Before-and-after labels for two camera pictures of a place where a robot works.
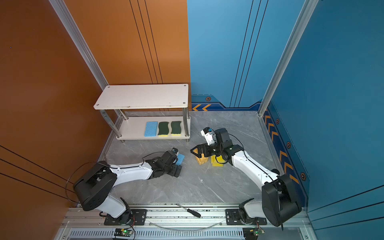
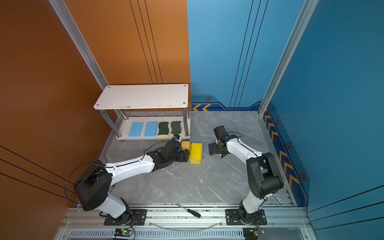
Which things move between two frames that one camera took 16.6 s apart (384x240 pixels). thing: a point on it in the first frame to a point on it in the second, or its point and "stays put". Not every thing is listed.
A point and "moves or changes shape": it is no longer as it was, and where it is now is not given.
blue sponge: [150, 129] stays put
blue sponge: [181, 157] moves or changes shape
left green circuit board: [123, 232] stays put
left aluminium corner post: [79, 41] stays put
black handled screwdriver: [192, 212] stays put
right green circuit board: [251, 233] stays put
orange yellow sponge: [201, 160] to [185, 145]
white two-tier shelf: [154, 111] stays put
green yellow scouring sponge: [176, 128] stays put
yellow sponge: [214, 162] to [195, 153]
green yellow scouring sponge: [163, 129] stays put
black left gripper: [175, 173] to [182, 158]
